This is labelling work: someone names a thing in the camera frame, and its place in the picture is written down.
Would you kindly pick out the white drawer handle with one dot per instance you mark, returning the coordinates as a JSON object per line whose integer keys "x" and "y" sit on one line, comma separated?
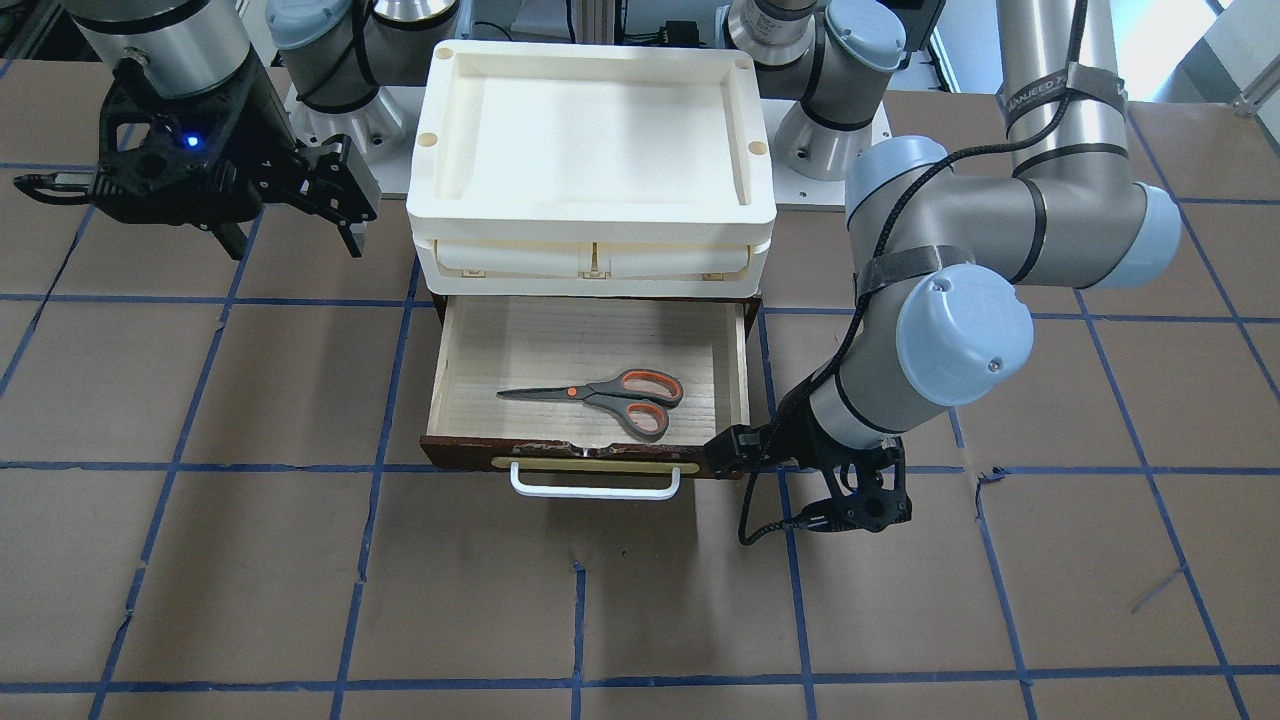
{"x": 593, "y": 493}

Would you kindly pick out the brown paper table cover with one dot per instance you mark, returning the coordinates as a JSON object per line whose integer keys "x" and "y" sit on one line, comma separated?
{"x": 223, "y": 494}

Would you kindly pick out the grey orange scissors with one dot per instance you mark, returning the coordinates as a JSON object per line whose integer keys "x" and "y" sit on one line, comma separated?
{"x": 639, "y": 398}

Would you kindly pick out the white plastic tray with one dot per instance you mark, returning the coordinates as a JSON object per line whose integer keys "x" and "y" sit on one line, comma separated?
{"x": 588, "y": 170}

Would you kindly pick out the light wooden drawer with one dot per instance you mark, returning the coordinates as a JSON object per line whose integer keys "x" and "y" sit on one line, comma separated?
{"x": 491, "y": 343}

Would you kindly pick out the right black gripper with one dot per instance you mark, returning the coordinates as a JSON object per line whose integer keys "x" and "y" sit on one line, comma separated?
{"x": 262, "y": 128}

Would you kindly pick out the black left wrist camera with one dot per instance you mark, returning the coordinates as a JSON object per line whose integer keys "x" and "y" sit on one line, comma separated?
{"x": 867, "y": 491}

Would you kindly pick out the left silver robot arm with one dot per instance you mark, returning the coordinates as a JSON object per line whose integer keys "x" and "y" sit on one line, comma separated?
{"x": 939, "y": 254}

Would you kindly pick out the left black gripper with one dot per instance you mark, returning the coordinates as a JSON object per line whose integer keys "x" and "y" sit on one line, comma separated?
{"x": 797, "y": 432}

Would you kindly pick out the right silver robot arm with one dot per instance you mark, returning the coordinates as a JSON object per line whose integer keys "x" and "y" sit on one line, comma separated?
{"x": 343, "y": 56}

